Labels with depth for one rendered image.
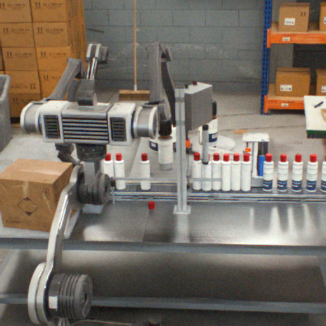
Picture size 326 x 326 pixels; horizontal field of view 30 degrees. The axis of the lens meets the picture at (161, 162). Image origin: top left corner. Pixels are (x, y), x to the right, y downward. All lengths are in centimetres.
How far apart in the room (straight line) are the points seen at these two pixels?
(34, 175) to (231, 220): 100
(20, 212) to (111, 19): 501
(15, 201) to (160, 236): 72
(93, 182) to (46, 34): 391
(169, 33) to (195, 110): 476
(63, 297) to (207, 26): 554
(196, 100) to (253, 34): 467
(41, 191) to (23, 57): 378
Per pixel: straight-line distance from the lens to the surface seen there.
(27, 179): 299
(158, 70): 289
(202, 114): 302
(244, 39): 759
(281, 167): 323
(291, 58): 757
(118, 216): 317
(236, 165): 322
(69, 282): 249
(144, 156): 323
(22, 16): 652
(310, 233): 304
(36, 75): 664
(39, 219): 305
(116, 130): 258
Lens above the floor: 238
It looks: 24 degrees down
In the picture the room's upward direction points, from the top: 2 degrees counter-clockwise
